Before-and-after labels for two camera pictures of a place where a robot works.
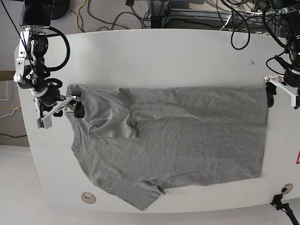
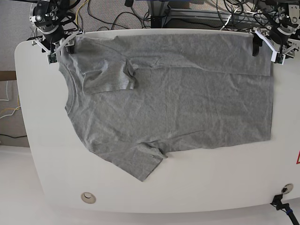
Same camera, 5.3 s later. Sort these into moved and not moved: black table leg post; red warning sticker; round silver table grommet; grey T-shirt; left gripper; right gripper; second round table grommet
Moved: right gripper; left gripper; grey T-shirt
Not moved: round silver table grommet; second round table grommet; red warning sticker; black table leg post
